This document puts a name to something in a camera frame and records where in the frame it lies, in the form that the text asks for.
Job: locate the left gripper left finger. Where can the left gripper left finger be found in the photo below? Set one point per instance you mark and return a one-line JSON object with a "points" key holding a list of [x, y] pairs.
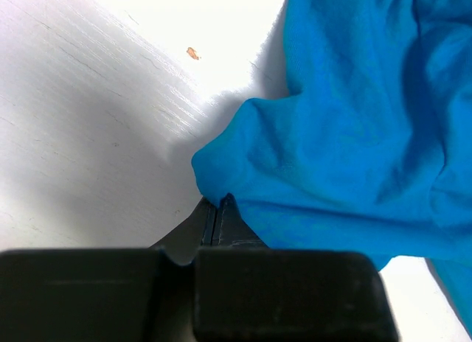
{"points": [[180, 244]]}

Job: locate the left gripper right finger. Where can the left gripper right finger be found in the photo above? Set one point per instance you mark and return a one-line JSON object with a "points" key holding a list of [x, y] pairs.
{"points": [[230, 230]]}

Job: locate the blue t shirt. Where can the blue t shirt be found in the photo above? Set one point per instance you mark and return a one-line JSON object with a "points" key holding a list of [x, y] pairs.
{"points": [[371, 149]]}

